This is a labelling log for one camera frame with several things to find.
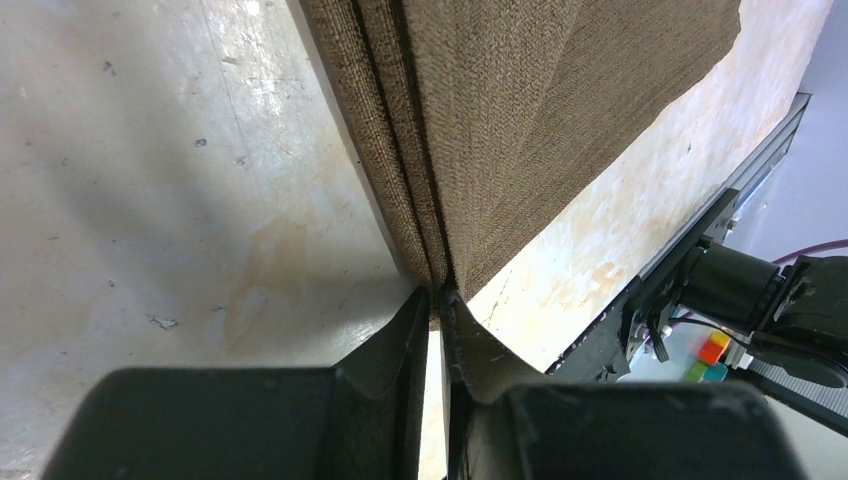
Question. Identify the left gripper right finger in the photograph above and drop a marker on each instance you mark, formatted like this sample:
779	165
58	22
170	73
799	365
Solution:
507	420

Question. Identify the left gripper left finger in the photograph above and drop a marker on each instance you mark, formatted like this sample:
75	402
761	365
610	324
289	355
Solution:
360	418

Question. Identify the brown cloth napkin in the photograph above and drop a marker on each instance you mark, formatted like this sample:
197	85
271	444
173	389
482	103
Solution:
478	122

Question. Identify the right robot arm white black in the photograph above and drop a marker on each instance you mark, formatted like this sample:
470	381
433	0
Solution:
792	321

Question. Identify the colourful toy blocks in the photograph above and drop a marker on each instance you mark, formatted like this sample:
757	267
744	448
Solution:
708	366

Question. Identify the aluminium frame rail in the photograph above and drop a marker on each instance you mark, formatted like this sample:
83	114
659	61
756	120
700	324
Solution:
748	176

